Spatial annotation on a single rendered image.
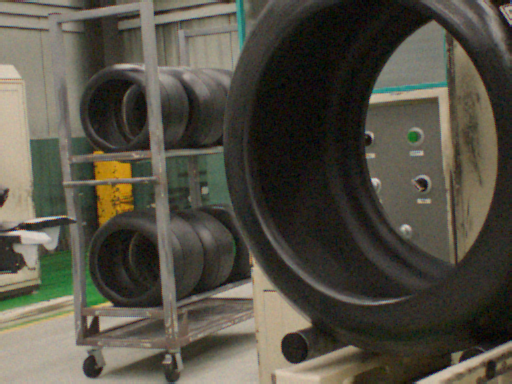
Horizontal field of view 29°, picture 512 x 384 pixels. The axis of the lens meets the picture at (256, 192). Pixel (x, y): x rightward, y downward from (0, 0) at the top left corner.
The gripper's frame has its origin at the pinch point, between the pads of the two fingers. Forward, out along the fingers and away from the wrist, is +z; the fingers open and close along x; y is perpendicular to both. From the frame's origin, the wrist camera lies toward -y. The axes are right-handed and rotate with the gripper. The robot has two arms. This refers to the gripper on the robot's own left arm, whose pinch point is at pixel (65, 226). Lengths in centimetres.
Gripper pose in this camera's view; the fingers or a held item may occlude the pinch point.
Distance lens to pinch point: 180.7
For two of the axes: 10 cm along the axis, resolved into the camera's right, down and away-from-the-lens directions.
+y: 0.9, 9.8, 1.9
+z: 9.9, -0.7, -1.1
